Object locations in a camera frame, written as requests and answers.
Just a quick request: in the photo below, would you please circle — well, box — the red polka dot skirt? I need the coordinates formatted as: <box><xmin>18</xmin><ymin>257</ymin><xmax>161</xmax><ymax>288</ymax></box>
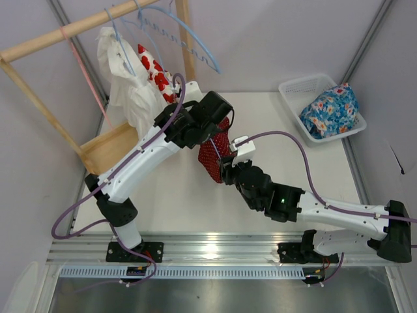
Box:
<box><xmin>197</xmin><ymin>117</ymin><xmax>231</xmax><ymax>184</ymax></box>

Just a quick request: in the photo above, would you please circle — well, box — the thin blue wire hanger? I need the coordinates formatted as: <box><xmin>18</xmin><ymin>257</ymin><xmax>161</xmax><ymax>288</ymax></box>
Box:
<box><xmin>210</xmin><ymin>139</ymin><xmax>222</xmax><ymax>160</ymax></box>

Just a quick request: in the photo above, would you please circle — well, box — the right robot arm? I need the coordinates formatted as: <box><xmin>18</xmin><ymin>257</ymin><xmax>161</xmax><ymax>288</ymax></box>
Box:
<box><xmin>219</xmin><ymin>156</ymin><xmax>412</xmax><ymax>263</ymax></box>

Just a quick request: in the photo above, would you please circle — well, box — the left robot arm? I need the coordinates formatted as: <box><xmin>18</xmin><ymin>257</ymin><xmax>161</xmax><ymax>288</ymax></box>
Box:
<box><xmin>85</xmin><ymin>91</ymin><xmax>234</xmax><ymax>249</ymax></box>

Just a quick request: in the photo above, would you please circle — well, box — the wide blue plastic hanger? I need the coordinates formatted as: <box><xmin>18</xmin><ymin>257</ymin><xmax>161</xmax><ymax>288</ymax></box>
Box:
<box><xmin>120</xmin><ymin>5</ymin><xmax>222</xmax><ymax>74</ymax></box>

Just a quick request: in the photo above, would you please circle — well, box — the blue hanger holding dress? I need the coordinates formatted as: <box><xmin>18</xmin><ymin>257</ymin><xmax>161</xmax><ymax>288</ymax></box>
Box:
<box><xmin>104</xmin><ymin>8</ymin><xmax>136</xmax><ymax>76</ymax></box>

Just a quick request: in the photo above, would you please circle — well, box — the red white floral garment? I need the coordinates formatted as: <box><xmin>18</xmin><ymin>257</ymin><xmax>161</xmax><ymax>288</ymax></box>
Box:
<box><xmin>137</xmin><ymin>44</ymin><xmax>177</xmax><ymax>104</ymax></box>

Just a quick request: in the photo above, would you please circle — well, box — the white hanging dress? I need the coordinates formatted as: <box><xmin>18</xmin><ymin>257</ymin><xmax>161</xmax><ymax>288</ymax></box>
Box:
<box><xmin>97</xmin><ymin>27</ymin><xmax>169</xmax><ymax>138</ymax></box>

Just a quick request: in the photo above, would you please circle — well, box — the white plastic basket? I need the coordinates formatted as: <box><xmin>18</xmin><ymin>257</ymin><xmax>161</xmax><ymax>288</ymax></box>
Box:
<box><xmin>279</xmin><ymin>74</ymin><xmax>367</xmax><ymax>147</ymax></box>

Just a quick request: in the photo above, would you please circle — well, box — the blue floral garment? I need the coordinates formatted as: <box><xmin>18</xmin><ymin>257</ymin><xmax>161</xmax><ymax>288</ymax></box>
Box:
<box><xmin>299</xmin><ymin>83</ymin><xmax>359</xmax><ymax>140</ymax></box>

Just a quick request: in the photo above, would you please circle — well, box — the wooden clothes rack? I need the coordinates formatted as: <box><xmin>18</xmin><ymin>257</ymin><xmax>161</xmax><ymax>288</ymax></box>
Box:
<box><xmin>1</xmin><ymin>1</ymin><xmax>195</xmax><ymax>174</ymax></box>

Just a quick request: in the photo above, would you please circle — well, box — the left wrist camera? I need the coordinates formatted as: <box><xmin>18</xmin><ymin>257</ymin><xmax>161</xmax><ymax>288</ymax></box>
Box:
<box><xmin>169</xmin><ymin>80</ymin><xmax>203</xmax><ymax>103</ymax></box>

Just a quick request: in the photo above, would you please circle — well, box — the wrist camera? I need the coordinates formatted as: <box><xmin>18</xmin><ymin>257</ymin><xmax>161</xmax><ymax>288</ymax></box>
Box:
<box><xmin>169</xmin><ymin>80</ymin><xmax>203</xmax><ymax>103</ymax></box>
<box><xmin>229</xmin><ymin>136</ymin><xmax>256</xmax><ymax>166</ymax></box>

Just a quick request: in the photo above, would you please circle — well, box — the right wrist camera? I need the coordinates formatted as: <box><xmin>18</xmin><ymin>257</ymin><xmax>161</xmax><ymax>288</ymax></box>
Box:
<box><xmin>229</xmin><ymin>136</ymin><xmax>256</xmax><ymax>166</ymax></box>

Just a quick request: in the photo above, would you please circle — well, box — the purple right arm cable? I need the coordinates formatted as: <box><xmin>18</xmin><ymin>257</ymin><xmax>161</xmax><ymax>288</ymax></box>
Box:
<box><xmin>234</xmin><ymin>130</ymin><xmax>417</xmax><ymax>290</ymax></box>

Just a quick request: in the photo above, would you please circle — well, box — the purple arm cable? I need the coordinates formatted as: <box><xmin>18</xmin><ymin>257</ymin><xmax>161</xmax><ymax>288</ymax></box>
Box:
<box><xmin>51</xmin><ymin>73</ymin><xmax>186</xmax><ymax>290</ymax></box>
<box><xmin>234</xmin><ymin>130</ymin><xmax>417</xmax><ymax>290</ymax></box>

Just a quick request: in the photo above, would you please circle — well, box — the pink wire hanger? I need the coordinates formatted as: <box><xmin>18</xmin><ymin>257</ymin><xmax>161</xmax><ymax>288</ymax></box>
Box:
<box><xmin>59</xmin><ymin>26</ymin><xmax>113</xmax><ymax>130</ymax></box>

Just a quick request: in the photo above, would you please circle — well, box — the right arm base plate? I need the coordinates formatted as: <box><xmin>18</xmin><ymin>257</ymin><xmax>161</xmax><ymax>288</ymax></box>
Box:
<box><xmin>277</xmin><ymin>242</ymin><xmax>339</xmax><ymax>264</ymax></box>

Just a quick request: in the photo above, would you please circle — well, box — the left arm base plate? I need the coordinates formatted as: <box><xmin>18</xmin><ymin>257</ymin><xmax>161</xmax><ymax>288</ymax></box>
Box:
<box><xmin>106</xmin><ymin>241</ymin><xmax>164</xmax><ymax>263</ymax></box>

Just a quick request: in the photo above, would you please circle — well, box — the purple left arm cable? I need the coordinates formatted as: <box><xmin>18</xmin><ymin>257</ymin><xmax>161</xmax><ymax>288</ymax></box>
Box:
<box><xmin>51</xmin><ymin>73</ymin><xmax>186</xmax><ymax>290</ymax></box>

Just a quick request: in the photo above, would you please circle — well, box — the aluminium mounting rail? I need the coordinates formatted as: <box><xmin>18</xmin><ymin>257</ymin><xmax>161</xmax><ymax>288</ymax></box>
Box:
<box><xmin>45</xmin><ymin>230</ymin><xmax>401</xmax><ymax>265</ymax></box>

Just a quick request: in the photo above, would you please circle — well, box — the white slotted cable duct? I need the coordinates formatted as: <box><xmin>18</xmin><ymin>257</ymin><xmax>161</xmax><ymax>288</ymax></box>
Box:
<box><xmin>59</xmin><ymin>265</ymin><xmax>324</xmax><ymax>280</ymax></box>

